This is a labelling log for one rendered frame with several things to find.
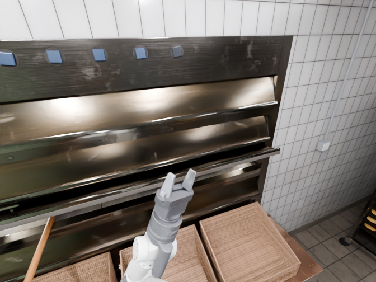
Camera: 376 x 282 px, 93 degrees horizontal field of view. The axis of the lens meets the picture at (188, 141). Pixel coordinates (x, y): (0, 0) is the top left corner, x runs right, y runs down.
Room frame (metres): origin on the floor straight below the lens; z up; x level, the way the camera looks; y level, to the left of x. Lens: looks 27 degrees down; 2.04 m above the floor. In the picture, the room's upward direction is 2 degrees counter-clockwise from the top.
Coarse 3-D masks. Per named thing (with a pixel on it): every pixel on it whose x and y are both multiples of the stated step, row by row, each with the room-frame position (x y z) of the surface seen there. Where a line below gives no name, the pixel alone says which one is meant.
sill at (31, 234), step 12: (252, 168) 1.17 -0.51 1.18; (204, 180) 1.05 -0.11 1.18; (216, 180) 1.04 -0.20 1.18; (228, 180) 1.07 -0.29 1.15; (156, 192) 0.94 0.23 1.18; (120, 204) 0.85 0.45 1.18; (132, 204) 0.84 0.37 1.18; (144, 204) 0.85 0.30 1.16; (84, 216) 0.76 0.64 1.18; (96, 216) 0.76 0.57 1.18; (108, 216) 0.78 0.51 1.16; (36, 228) 0.69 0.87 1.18; (60, 228) 0.69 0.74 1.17; (72, 228) 0.71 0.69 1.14; (0, 240) 0.63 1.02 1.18; (12, 240) 0.63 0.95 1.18; (24, 240) 0.63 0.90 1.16
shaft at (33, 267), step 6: (54, 216) 0.76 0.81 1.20; (48, 222) 0.71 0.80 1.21; (48, 228) 0.67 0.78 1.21; (42, 234) 0.63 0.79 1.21; (48, 234) 0.64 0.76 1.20; (42, 240) 0.60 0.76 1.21; (42, 246) 0.57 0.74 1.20; (36, 252) 0.53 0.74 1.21; (42, 252) 0.54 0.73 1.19; (36, 258) 0.51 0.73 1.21; (30, 264) 0.48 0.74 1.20; (36, 264) 0.49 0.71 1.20; (30, 270) 0.46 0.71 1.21; (30, 276) 0.43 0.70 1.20
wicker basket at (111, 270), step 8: (96, 256) 0.72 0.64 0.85; (104, 256) 0.73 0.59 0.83; (72, 264) 0.68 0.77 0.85; (80, 264) 0.68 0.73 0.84; (88, 264) 0.69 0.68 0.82; (96, 264) 0.70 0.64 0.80; (104, 264) 0.71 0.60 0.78; (112, 264) 0.72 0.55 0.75; (48, 272) 0.63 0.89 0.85; (56, 272) 0.64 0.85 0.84; (64, 272) 0.65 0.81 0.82; (72, 272) 0.65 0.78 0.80; (80, 272) 0.66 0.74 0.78; (88, 272) 0.67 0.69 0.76; (96, 272) 0.68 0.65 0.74; (104, 272) 0.69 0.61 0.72; (112, 272) 0.67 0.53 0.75; (32, 280) 0.60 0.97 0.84; (40, 280) 0.61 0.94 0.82; (48, 280) 0.61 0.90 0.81; (56, 280) 0.62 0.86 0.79; (64, 280) 0.63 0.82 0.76; (72, 280) 0.64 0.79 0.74; (80, 280) 0.65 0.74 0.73; (88, 280) 0.66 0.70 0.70; (96, 280) 0.66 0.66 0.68; (112, 280) 0.63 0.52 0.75
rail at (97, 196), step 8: (264, 152) 0.99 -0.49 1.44; (232, 160) 0.91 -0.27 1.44; (240, 160) 0.92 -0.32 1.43; (200, 168) 0.84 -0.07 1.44; (208, 168) 0.85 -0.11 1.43; (176, 176) 0.78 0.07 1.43; (136, 184) 0.73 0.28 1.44; (144, 184) 0.73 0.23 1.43; (152, 184) 0.74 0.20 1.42; (104, 192) 0.67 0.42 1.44; (112, 192) 0.67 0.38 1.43; (120, 192) 0.68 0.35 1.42; (80, 200) 0.63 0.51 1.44; (88, 200) 0.64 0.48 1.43; (48, 208) 0.59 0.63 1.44; (56, 208) 0.59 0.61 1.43; (16, 216) 0.55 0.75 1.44; (24, 216) 0.55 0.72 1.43; (32, 216) 0.56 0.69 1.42; (0, 224) 0.52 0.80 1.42
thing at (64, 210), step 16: (256, 144) 1.19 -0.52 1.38; (192, 160) 1.01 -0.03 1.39; (208, 160) 0.98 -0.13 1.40; (224, 160) 0.96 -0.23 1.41; (128, 176) 0.86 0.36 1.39; (144, 176) 0.84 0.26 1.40; (160, 176) 0.82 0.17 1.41; (64, 192) 0.74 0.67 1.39; (80, 192) 0.73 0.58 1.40; (96, 192) 0.71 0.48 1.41; (128, 192) 0.69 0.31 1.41; (16, 208) 0.64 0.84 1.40; (32, 208) 0.62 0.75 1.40; (64, 208) 0.60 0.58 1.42; (80, 208) 0.62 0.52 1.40; (16, 224) 0.53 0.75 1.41
